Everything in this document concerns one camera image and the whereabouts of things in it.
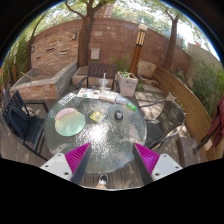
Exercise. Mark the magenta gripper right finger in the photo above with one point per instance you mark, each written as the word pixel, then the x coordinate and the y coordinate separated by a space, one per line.
pixel 153 166

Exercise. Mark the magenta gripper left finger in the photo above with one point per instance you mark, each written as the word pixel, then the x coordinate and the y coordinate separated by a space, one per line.
pixel 70 166

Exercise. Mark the round pastel mouse pad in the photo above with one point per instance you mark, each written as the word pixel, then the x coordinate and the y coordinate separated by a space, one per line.
pixel 69 122

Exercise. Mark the black computer mouse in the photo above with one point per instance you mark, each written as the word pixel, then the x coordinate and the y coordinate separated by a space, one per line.
pixel 118 115

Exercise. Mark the black and white shoe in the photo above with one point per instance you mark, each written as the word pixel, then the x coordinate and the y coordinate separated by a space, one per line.
pixel 102 183

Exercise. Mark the metal mesh chair right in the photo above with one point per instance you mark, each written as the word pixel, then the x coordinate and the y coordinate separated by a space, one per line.
pixel 166 125

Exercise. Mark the yellow sticky note pad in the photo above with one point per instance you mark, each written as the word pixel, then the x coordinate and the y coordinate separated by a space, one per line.
pixel 97 117

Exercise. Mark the round glass patio table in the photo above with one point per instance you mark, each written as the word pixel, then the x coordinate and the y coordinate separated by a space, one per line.
pixel 111 140

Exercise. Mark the black metal chair left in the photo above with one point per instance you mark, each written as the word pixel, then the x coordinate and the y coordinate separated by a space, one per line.
pixel 25 124

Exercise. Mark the curved wooden bench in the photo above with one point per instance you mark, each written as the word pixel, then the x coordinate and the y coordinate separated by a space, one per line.
pixel 198 120

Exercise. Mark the white keyboard paper sheet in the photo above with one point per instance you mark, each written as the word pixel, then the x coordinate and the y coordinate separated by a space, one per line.
pixel 66 99

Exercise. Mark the open book on table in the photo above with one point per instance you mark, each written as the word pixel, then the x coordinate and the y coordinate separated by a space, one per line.
pixel 97 94

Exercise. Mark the white square planter box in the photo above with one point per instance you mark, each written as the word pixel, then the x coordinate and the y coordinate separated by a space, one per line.
pixel 127 82

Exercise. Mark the stone raised planter bed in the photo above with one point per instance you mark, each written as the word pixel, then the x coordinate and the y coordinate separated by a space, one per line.
pixel 49 87

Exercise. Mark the clear plastic cup with straw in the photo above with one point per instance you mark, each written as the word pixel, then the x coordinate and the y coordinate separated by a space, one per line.
pixel 103 82

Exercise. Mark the dark wooden slat chair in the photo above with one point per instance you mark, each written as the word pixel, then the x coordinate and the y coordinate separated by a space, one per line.
pixel 100 70

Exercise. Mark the tree trunk right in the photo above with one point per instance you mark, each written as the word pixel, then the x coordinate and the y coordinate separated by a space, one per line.
pixel 172 41

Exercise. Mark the tree trunk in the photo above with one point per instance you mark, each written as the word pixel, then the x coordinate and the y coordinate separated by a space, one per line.
pixel 172 41
pixel 92 7

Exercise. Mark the tree trunk centre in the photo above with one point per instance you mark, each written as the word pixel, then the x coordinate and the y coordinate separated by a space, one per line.
pixel 92 7

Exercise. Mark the wooden garden lamp post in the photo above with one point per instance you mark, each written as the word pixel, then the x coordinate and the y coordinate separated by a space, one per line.
pixel 138 48

